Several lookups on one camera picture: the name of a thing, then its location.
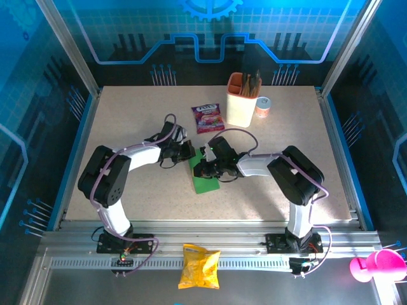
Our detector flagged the green cloth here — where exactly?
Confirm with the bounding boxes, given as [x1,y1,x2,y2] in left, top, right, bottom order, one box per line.
[187,147,221,194]

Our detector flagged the purple candy bag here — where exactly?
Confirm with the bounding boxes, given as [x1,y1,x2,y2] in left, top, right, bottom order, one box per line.
[191,102,226,135]

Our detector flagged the cream holder with orange rim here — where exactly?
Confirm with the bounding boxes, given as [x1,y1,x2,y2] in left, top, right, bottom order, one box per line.
[225,72,263,128]

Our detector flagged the small orange can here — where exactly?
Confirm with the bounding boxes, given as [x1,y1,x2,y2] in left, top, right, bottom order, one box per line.
[254,97,272,119]

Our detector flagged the brown wooden sticks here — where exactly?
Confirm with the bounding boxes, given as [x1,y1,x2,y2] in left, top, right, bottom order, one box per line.
[240,73,252,97]

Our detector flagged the yellow chips bag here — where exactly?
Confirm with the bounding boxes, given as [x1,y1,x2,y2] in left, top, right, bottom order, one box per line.
[177,243,222,290]

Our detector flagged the small circuit board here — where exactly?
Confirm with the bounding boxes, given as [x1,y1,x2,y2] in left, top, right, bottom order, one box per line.
[110,256,135,267]
[288,256,319,275]

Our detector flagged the pink plastic cup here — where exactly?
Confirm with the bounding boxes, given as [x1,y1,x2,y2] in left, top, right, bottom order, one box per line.
[349,248,407,283]

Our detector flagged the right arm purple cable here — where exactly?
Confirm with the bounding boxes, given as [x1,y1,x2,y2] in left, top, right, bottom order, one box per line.
[208,128,333,279]

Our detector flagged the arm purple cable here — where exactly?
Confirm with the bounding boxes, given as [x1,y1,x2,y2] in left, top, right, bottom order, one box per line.
[208,128,333,279]
[89,113,179,278]

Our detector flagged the long aluminium frame beam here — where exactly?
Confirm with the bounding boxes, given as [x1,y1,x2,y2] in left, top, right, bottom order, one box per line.
[41,220,382,255]

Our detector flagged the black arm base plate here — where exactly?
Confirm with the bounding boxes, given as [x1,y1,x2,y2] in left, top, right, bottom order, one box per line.
[96,233,155,254]
[265,233,324,254]

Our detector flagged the aluminium side rail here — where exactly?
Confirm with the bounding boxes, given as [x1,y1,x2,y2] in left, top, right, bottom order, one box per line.
[52,88,103,231]
[314,86,366,230]

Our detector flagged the dark utensil handle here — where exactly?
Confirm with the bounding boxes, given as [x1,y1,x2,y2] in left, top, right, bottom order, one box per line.
[249,69,262,95]

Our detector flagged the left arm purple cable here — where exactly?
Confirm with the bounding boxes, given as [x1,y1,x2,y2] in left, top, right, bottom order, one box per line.
[89,113,179,278]

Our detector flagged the slotted grey cable duct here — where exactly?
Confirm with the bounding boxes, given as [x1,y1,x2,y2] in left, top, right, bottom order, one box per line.
[50,256,295,271]

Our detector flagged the thin black wire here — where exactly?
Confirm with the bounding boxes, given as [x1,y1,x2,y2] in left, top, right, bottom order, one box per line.
[92,224,111,244]

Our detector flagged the aluminium frame post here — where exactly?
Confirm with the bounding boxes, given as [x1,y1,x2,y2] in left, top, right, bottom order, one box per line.
[35,0,103,98]
[320,0,382,96]

